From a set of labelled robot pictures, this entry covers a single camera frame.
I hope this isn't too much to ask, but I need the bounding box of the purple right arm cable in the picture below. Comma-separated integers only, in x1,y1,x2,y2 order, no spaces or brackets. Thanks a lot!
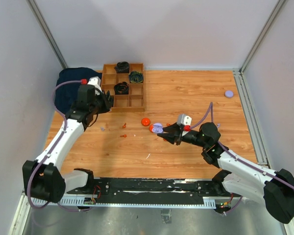
190,102,294,216

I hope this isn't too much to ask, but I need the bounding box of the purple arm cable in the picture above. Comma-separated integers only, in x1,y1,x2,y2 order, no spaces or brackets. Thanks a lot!
25,78,88,209
190,102,294,216

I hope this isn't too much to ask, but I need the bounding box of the orange charging case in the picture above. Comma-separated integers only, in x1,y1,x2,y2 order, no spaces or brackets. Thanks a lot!
149,124,154,133
141,117,151,127

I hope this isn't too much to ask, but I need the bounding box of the black rolled belt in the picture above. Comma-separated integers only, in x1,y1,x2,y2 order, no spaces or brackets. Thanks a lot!
114,82,129,95
114,61,130,73

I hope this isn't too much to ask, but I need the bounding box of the black rolled belt top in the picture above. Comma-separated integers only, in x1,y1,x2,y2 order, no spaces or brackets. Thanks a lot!
114,61,130,73

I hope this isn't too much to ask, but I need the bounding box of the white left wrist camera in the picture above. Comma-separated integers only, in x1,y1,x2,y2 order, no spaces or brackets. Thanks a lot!
88,76,101,87

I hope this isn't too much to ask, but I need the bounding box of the wooden compartment tray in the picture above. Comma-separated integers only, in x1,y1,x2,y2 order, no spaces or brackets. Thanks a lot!
101,62,146,113

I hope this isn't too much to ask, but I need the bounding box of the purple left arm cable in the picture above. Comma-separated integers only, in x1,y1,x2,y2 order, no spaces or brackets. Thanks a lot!
25,78,88,209

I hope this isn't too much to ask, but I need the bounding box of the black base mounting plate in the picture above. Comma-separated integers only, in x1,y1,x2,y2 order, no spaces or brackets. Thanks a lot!
67,178,231,207

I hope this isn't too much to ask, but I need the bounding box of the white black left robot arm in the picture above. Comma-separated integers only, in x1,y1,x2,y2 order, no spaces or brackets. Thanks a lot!
22,84,113,203

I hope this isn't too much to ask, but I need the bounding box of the black rolled belt middle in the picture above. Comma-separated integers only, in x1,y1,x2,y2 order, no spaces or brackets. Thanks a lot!
114,82,129,95

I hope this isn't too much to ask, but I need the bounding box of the dark blue cloth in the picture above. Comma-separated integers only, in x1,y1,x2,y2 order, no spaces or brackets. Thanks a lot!
54,67,102,114

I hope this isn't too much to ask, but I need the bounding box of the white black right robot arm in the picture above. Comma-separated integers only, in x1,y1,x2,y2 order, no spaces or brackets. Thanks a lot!
158,122,294,224

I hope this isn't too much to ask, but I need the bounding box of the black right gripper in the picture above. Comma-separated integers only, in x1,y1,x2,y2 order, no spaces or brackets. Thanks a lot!
158,121,208,148

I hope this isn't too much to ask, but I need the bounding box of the dark green rolled belt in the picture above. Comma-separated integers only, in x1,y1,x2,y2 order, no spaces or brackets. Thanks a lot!
128,71,144,84

